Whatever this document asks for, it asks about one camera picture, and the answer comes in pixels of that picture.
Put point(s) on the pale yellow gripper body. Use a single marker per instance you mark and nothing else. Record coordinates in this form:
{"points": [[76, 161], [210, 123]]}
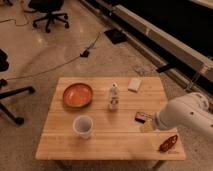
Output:
{"points": [[147, 127]]}

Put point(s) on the red chili pepper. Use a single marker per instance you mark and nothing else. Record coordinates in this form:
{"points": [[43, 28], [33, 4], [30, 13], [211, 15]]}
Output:
{"points": [[168, 144]]}

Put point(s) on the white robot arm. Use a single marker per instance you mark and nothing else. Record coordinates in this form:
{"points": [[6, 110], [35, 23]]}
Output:
{"points": [[190, 110]]}

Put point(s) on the dark candy box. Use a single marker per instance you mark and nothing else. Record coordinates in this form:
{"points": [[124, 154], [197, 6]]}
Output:
{"points": [[142, 117]]}

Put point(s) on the white rectangular block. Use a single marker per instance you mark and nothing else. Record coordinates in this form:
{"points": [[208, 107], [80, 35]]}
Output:
{"points": [[134, 84]]}

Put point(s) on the small white bottle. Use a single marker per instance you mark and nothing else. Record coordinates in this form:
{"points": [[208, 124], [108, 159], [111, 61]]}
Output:
{"points": [[113, 97]]}

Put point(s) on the wooden table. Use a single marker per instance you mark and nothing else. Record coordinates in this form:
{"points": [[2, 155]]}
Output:
{"points": [[116, 135]]}

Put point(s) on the white plastic cup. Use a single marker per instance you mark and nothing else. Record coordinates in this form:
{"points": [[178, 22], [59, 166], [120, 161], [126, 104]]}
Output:
{"points": [[83, 126]]}

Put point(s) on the orange wooden bowl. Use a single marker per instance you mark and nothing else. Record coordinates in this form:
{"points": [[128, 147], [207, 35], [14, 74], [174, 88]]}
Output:
{"points": [[77, 95]]}

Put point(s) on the black floor mat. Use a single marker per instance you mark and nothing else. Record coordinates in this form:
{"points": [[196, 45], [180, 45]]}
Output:
{"points": [[115, 36]]}

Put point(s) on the black chair base left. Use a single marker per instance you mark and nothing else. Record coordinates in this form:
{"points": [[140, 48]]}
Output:
{"points": [[13, 96]]}

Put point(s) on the black office chair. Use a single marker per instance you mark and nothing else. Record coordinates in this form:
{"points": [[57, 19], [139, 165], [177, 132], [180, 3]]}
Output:
{"points": [[51, 8]]}

